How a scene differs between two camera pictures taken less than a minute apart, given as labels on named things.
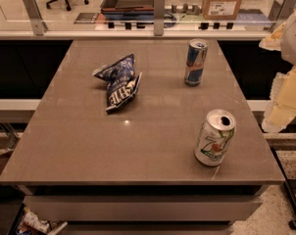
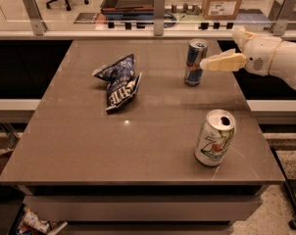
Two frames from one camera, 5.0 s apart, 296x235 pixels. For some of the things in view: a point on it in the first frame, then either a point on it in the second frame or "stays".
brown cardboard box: (222, 2) stays
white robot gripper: (295, 38) -> (258, 55)
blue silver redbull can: (196, 59) stays
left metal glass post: (38, 24) stays
